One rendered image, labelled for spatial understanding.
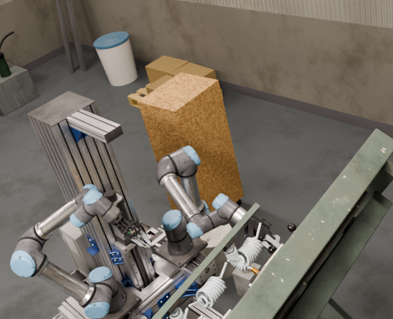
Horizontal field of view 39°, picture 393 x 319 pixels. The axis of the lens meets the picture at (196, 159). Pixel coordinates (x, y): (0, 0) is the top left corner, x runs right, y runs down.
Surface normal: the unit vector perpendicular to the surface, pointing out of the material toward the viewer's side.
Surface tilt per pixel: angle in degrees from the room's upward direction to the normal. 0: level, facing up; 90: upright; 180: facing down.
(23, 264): 84
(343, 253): 30
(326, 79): 90
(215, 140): 90
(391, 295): 0
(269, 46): 90
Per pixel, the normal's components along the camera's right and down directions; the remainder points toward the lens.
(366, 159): 0.20, -0.60
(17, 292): -0.22, -0.81
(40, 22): 0.67, 0.28
